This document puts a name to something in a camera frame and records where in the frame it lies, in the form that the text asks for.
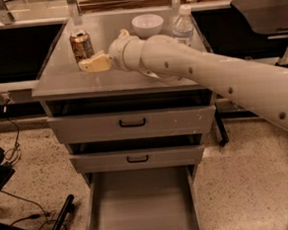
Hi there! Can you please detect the grey open bottom drawer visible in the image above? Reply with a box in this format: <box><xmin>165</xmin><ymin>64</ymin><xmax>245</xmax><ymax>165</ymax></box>
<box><xmin>86</xmin><ymin>166</ymin><xmax>203</xmax><ymax>230</ymax></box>

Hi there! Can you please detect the orange soda can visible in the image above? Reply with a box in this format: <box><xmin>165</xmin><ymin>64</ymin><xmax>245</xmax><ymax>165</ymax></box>
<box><xmin>69</xmin><ymin>30</ymin><xmax>94</xmax><ymax>62</ymax></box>

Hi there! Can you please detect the black cable on floor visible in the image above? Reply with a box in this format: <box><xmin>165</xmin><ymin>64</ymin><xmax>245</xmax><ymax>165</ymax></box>
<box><xmin>0</xmin><ymin>185</ymin><xmax>68</xmax><ymax>230</ymax></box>

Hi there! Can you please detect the grey drawer cabinet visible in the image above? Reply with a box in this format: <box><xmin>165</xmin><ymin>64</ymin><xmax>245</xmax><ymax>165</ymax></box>
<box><xmin>27</xmin><ymin>4</ymin><xmax>231</xmax><ymax>194</ymax></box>

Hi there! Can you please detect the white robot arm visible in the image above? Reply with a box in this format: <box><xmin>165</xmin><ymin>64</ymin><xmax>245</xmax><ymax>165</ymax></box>
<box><xmin>79</xmin><ymin>30</ymin><xmax>288</xmax><ymax>131</ymax></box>

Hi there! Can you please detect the clear plastic water bottle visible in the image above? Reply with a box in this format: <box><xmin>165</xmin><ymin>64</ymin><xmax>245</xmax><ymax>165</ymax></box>
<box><xmin>172</xmin><ymin>4</ymin><xmax>194</xmax><ymax>46</ymax></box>

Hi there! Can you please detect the black hanging cable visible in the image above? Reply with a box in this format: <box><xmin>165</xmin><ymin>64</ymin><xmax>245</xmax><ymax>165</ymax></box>
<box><xmin>0</xmin><ymin>97</ymin><xmax>24</xmax><ymax>165</ymax></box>

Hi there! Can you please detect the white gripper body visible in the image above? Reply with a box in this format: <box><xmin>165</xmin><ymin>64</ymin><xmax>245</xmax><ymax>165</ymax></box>
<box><xmin>108</xmin><ymin>35</ymin><xmax>145</xmax><ymax>72</ymax></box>

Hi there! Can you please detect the grey top drawer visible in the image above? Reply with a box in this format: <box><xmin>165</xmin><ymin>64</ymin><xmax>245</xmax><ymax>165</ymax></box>
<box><xmin>47</xmin><ymin>107</ymin><xmax>215</xmax><ymax>144</ymax></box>

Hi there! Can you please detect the white ceramic bowl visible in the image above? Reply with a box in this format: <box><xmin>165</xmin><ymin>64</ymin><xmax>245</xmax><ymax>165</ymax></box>
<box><xmin>131</xmin><ymin>14</ymin><xmax>164</xmax><ymax>38</ymax></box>

